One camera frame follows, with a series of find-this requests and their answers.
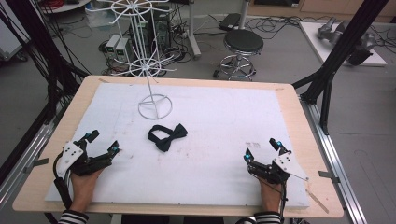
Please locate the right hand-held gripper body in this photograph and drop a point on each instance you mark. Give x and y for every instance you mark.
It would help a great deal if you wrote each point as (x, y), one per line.
(278, 168)

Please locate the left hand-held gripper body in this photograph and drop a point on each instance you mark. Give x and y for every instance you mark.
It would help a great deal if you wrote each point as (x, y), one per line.
(81, 161)

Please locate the black bow tie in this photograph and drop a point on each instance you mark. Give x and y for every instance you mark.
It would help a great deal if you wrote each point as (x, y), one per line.
(168, 137)

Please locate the person's left hand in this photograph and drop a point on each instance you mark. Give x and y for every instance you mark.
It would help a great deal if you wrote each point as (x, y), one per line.
(83, 188)

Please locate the person's right hand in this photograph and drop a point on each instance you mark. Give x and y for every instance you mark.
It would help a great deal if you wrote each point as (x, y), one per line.
(270, 195)

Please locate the white foam mat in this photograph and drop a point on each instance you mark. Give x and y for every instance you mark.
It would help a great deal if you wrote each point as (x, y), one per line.
(199, 149)

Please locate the wooden stick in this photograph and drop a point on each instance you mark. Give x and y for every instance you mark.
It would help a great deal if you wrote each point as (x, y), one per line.
(317, 200)

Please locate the grey power supply box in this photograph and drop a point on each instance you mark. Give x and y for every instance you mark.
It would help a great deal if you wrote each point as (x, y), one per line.
(112, 46)
(122, 49)

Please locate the black round stool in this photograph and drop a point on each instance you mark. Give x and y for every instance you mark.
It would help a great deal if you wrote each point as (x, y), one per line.
(241, 53)

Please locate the white floor board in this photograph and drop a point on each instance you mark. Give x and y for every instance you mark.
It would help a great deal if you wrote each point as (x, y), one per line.
(337, 43)

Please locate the black computer tower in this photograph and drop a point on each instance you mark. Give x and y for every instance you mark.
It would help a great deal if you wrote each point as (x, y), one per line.
(162, 31)

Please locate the black flat device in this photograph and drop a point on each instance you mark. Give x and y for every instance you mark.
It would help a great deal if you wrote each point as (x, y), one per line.
(229, 21)

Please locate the grey metal table leg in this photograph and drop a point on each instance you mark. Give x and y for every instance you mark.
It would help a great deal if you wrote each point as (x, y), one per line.
(193, 31)

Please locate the aluminium rail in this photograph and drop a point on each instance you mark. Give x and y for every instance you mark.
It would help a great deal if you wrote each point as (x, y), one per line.
(333, 161)
(21, 168)

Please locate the black metal frame stand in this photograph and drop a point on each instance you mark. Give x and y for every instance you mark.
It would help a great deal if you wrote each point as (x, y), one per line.
(339, 53)
(43, 53)

